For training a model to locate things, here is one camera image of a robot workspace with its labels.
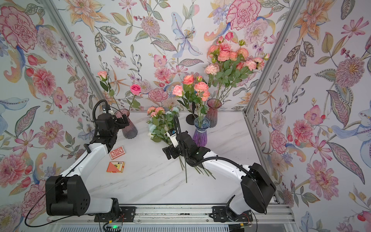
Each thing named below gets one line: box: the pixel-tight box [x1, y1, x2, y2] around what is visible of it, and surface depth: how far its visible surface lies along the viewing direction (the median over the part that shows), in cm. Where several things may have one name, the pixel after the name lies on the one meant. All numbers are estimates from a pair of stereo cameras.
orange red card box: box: [106, 161, 126, 174], surface depth 91 cm
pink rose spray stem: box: [194, 75, 211, 123], surface depth 78 cm
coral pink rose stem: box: [181, 73, 195, 104], surface depth 81 cm
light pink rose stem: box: [97, 70, 120, 111], surface depth 88 cm
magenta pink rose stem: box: [128, 83, 142, 111], surface depth 74 cm
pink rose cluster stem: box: [207, 36, 239, 101], surface depth 86 cm
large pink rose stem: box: [172, 85, 193, 114], surface depth 73 cm
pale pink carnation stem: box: [203, 63, 220, 100], surface depth 80 cm
